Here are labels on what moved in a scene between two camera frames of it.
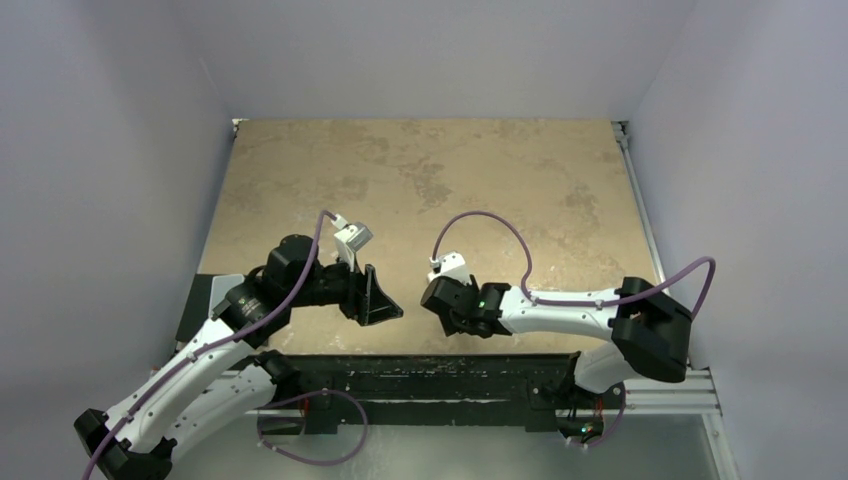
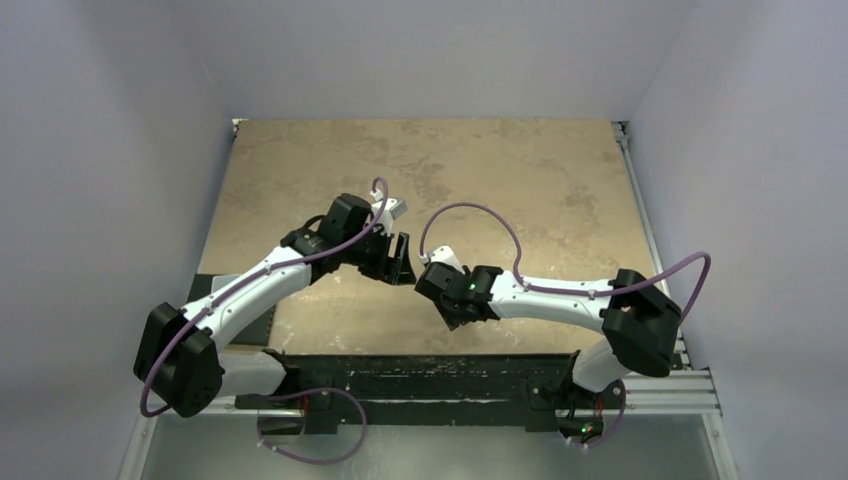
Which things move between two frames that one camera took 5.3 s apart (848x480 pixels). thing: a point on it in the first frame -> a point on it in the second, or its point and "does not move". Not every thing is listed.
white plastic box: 220,285 does not move
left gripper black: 364,301 -> 388,269
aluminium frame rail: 696,395 does not move
